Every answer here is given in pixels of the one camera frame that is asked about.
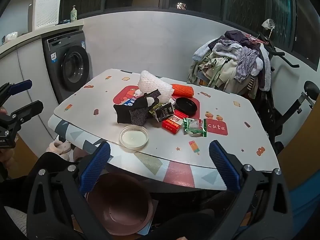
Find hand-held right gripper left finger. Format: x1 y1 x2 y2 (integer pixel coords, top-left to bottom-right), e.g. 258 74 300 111
27 141 112 240

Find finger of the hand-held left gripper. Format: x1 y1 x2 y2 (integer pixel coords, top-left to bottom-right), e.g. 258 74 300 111
0 79 33 105
0 100 44 130

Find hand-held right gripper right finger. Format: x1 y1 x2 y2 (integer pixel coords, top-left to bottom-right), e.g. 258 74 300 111
209 140 293 240

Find pink basin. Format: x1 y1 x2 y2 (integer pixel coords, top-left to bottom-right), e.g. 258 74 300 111
86 174 154 234

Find clear plastic dish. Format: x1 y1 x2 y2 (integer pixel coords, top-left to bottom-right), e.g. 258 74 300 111
119 124 149 148

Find green wrapper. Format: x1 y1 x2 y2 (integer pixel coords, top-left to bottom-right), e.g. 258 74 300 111
183 117 208 138

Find red box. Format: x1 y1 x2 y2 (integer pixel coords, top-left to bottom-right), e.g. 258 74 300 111
162 110 187 135

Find white cabinet counter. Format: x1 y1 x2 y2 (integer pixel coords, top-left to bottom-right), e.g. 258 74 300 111
0 19 85 143

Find beige fluffy slipper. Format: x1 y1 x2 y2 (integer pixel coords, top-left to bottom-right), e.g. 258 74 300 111
46 140 66 155
59 144 73 161

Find grey washing machine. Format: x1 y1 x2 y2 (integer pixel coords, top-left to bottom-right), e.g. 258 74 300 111
42 30 93 104

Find white printed table mat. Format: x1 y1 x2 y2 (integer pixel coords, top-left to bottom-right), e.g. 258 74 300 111
54 68 280 169

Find black polka dot cloth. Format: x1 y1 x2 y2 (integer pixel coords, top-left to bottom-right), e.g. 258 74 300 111
113 89 162 127

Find black round dish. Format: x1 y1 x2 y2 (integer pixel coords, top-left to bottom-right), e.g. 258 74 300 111
175 97 198 117

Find white perforated laundry basket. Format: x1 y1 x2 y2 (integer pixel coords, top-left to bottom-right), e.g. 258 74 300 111
28 0 62 32

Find brown wooden panel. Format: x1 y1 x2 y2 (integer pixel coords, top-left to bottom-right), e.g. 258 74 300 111
276 125 320 183

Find white knit sweater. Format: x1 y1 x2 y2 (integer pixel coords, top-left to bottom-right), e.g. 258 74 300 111
4 204 27 236

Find black packet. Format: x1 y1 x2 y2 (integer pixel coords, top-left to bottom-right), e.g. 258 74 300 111
152 102 175 123

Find orange knitted roll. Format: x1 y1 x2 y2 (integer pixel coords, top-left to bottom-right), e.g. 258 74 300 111
171 83 195 98

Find blue panel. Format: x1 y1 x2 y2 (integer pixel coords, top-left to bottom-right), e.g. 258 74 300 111
287 180 320 222

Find black exercise bike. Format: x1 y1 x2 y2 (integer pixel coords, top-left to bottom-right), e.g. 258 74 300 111
257 31 320 155

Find pile of clothes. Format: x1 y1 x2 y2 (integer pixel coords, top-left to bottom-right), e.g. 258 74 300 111
187 30 273 98

